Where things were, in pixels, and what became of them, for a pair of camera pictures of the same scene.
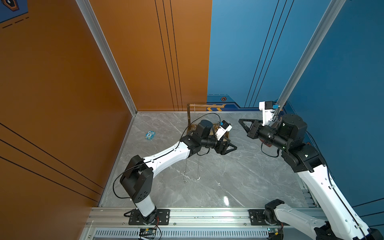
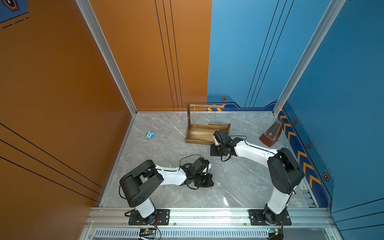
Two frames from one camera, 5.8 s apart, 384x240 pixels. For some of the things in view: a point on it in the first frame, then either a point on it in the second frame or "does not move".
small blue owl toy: x=150 y=135 does not move
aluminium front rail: x=106 y=218 does not move
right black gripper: x=255 y=129 to x=212 y=152
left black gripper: x=222 y=150 to x=209 y=178
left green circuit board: x=147 y=231 does not move
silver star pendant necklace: x=194 y=110 does not move
